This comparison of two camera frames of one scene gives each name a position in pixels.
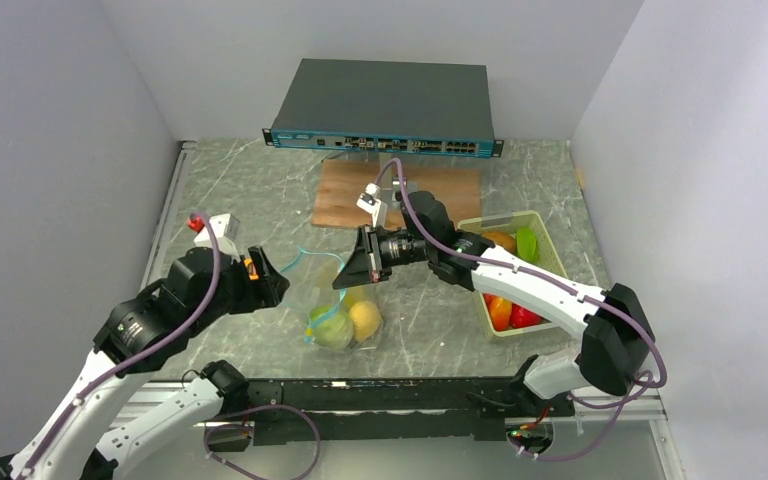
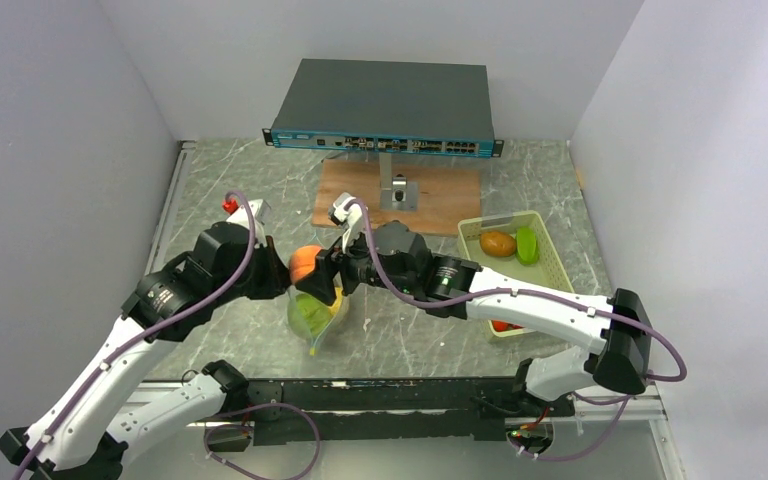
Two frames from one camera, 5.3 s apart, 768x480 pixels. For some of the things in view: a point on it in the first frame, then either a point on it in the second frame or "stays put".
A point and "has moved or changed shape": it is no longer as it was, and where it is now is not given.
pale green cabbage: x=332 y=327 → x=308 y=315
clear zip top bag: x=346 y=319 has moved or changed shape
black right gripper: x=359 y=269 → x=321 y=279
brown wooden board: x=341 y=183 stays put
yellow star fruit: x=365 y=315 → x=334 y=309
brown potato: x=504 y=240 stays put
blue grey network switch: x=387 y=107 stays put
